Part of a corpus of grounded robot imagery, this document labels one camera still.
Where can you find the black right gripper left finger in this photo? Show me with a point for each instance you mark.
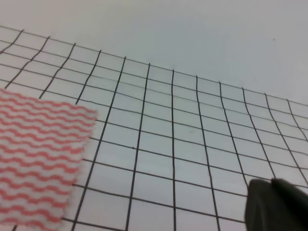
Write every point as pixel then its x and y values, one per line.
pixel 265 210

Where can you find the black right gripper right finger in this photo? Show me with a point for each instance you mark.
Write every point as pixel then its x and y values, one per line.
pixel 295 199

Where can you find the pink white wavy striped towel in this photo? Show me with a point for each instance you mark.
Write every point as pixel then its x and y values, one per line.
pixel 41 148

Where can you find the white black grid tablecloth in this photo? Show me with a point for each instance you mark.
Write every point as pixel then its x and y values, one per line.
pixel 170 151

